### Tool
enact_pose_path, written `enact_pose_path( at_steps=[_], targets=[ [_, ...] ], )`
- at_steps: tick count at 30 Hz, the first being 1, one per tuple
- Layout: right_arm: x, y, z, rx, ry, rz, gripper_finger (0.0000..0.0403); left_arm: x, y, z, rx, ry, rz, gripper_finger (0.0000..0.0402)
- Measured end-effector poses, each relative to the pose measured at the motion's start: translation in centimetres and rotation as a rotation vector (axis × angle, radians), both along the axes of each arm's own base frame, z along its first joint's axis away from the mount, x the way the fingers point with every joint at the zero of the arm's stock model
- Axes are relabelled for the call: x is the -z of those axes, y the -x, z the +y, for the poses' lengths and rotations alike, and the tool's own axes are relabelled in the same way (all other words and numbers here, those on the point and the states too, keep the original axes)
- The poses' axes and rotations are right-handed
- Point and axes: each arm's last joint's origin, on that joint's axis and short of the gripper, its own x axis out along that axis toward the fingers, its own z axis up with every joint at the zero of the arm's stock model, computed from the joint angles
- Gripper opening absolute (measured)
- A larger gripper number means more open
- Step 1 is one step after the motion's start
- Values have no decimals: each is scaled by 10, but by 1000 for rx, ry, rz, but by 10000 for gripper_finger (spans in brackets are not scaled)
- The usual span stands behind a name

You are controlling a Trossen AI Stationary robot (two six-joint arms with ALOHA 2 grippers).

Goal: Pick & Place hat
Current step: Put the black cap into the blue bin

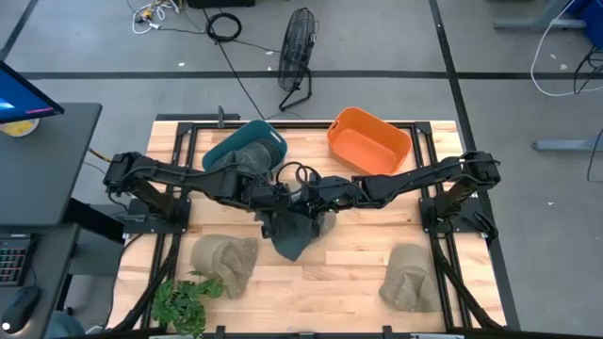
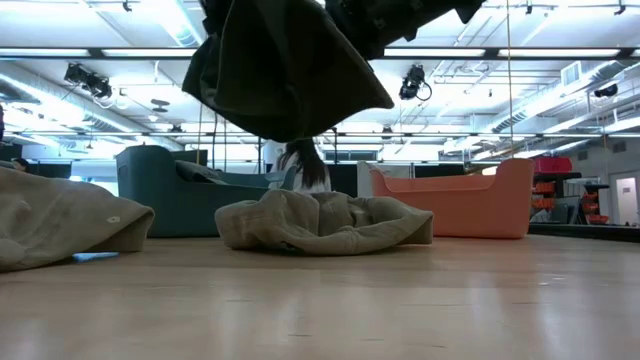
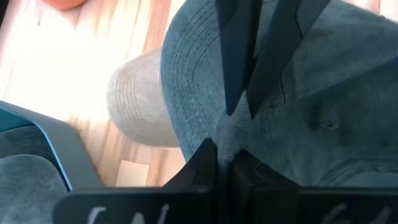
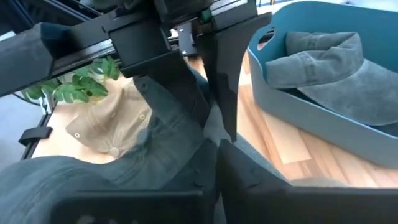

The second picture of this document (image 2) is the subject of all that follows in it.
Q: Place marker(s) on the dark grey cloth hat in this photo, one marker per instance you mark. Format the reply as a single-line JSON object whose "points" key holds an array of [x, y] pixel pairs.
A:
{"points": [[285, 75]]}

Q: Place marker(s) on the beige cloth hat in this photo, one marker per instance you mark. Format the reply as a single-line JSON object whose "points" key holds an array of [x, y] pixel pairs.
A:
{"points": [[310, 225], [60, 215]]}

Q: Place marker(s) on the person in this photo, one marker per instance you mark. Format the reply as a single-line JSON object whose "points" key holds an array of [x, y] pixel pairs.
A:
{"points": [[307, 170], [21, 164]]}

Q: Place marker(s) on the orange plastic bin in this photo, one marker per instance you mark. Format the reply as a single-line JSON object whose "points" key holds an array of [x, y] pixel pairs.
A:
{"points": [[465, 210]]}

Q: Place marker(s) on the shelf with red bins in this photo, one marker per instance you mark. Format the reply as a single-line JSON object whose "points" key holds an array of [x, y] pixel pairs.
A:
{"points": [[555, 190]]}

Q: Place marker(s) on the teal plastic bin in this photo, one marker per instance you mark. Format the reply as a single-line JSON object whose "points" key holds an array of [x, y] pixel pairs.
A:
{"points": [[165, 205]]}

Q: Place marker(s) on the white door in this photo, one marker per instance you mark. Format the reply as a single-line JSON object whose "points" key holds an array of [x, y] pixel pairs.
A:
{"points": [[627, 200]]}

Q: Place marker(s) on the black ceiling camera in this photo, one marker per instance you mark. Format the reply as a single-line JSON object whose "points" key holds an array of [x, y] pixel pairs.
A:
{"points": [[412, 82], [606, 91], [87, 80]]}

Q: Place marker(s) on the black metal table frame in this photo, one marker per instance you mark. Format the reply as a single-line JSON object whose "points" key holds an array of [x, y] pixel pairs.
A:
{"points": [[585, 232]]}

